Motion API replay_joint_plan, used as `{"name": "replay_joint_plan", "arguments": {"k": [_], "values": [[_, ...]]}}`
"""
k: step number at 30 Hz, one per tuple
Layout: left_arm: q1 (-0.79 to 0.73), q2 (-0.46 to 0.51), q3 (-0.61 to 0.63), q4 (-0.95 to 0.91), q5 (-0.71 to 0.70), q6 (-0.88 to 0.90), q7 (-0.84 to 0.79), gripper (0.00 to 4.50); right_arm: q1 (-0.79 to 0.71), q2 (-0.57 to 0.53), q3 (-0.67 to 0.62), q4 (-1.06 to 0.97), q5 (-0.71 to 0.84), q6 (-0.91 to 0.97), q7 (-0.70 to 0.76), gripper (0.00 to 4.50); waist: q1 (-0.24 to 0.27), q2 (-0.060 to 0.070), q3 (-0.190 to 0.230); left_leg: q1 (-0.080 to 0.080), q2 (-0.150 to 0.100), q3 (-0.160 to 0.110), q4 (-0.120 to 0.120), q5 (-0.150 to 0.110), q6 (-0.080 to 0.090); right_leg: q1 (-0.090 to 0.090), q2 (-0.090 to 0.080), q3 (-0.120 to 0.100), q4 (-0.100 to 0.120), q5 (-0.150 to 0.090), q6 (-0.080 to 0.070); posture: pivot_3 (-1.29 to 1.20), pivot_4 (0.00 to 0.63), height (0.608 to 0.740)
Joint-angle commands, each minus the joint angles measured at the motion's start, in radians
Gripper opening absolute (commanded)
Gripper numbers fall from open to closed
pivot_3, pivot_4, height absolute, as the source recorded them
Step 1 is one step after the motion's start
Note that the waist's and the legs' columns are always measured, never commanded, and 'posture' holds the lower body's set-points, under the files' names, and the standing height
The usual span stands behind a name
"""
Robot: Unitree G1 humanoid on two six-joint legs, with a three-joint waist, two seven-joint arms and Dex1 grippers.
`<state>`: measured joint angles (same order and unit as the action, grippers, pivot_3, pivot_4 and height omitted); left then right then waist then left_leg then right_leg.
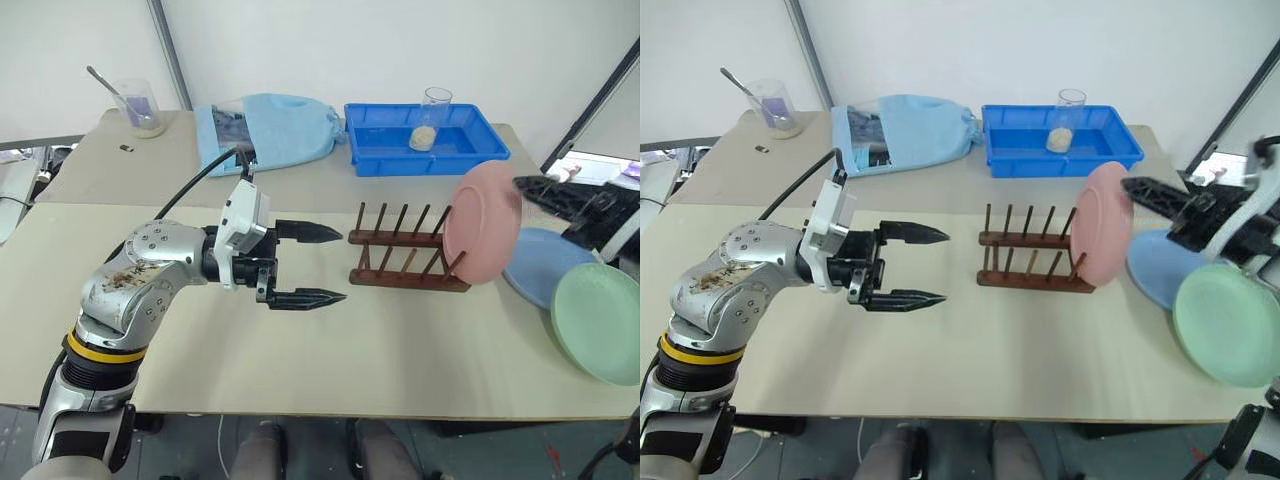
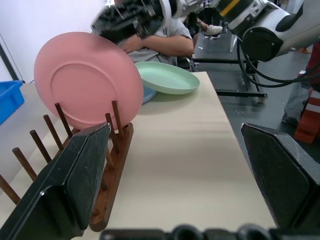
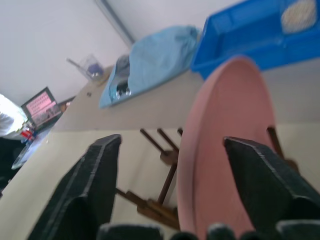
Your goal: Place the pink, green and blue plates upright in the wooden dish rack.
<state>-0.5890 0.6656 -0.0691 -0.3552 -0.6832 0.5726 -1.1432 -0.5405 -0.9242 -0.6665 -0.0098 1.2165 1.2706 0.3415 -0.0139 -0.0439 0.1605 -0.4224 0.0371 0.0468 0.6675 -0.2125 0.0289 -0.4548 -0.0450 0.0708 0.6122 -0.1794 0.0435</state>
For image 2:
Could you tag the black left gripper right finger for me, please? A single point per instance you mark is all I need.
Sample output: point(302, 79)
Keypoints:
point(282, 180)

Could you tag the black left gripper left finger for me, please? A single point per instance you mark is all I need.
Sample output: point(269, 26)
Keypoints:
point(75, 180)

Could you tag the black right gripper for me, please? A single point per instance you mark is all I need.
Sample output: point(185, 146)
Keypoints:
point(147, 15)

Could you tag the pink plate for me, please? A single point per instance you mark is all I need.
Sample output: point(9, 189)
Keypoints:
point(87, 82)

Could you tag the wooden dish rack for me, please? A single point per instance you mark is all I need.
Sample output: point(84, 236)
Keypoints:
point(117, 170)

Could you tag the person in grey shirt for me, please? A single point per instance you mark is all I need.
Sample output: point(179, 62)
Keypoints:
point(172, 35)

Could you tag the green plate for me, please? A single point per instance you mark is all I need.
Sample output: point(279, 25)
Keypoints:
point(165, 77)

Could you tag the blue plate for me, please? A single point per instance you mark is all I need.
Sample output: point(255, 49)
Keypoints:
point(149, 95)

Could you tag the person in red top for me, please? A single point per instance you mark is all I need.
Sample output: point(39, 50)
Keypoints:
point(297, 100)

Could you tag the person's leg with white shoe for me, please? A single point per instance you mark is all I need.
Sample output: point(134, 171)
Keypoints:
point(212, 30)

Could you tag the blue plastic bin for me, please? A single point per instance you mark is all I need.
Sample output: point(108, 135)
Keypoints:
point(8, 98)

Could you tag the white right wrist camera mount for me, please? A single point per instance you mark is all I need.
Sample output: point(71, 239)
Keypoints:
point(172, 7)

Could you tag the black metal table frame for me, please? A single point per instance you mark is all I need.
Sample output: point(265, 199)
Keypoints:
point(225, 75)

